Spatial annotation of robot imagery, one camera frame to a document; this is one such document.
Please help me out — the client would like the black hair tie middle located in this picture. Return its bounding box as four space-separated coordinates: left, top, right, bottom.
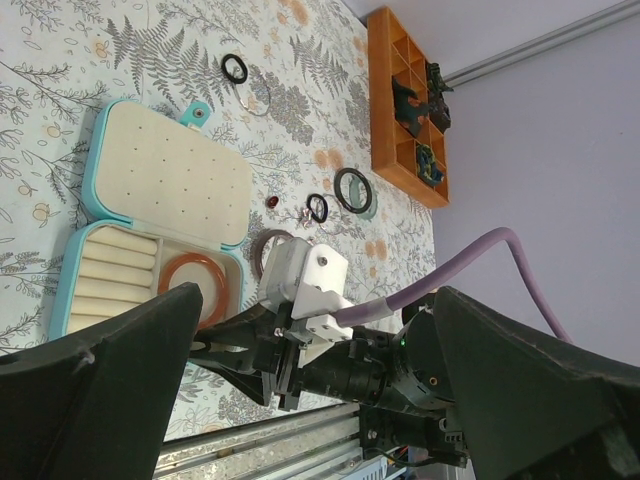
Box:
305 192 330 224

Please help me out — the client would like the black green scrunchie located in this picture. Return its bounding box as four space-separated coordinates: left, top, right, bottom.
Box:
416 143 445 187

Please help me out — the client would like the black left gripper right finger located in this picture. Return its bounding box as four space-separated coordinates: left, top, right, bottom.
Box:
433 287 639 479

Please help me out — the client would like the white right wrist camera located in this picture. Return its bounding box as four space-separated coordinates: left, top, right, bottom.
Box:
258 237 353 367

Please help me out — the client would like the small black hair tie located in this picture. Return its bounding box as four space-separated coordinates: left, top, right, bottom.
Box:
220 53 249 84

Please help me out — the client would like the wooden compartment tray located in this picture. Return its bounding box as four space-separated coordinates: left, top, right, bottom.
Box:
367 6 450 208

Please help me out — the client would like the dark purple bangle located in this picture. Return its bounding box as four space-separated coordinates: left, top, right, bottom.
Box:
251 229 293 279

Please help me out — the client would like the aluminium rail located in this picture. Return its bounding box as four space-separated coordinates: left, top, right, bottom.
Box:
153 404 363 479

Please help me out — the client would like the orange red bangle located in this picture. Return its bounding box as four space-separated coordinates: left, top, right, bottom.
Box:
157 252 230 327

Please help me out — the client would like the thin wire hoop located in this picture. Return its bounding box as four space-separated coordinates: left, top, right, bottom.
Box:
234 74 272 117

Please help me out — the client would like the teal jewelry box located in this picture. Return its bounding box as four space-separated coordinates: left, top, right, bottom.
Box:
49 100 252 339

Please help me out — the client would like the floral table mat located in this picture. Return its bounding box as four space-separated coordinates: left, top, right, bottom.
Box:
0 0 435 441

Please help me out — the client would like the large black bangle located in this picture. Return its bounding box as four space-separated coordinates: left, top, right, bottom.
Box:
333 167 373 214

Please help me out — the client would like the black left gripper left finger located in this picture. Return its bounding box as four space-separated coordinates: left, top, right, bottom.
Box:
1 283 203 479

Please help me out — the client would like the black scrunchie top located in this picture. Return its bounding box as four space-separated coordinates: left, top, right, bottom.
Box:
426 62 454 94

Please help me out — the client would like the black orange scrunchie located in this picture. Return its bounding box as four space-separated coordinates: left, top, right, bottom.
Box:
392 77 429 138

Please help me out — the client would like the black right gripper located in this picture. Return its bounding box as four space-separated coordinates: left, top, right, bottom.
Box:
189 299 454 415

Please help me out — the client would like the green jade bangle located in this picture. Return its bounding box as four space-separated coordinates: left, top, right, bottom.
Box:
348 176 378 222

